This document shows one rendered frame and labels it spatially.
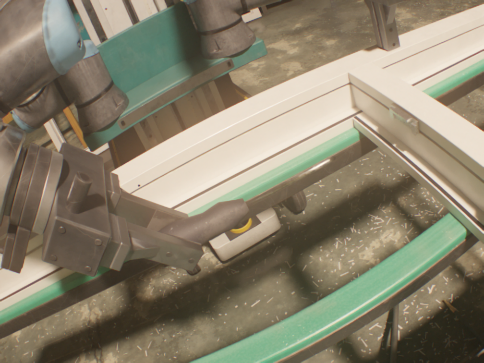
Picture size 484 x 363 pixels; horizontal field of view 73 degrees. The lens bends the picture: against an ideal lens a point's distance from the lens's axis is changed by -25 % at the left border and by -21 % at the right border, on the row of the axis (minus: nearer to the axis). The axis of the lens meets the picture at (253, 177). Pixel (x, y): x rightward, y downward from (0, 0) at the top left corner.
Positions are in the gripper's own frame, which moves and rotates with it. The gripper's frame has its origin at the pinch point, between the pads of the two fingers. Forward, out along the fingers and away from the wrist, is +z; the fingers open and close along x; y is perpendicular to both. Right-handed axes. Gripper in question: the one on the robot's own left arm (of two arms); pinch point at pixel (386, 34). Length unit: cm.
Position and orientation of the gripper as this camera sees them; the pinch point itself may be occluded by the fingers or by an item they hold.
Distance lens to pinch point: 59.2
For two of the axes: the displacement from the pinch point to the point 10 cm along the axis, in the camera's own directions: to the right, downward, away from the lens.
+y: 8.8, -4.6, 1.1
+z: 3.0, 7.2, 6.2
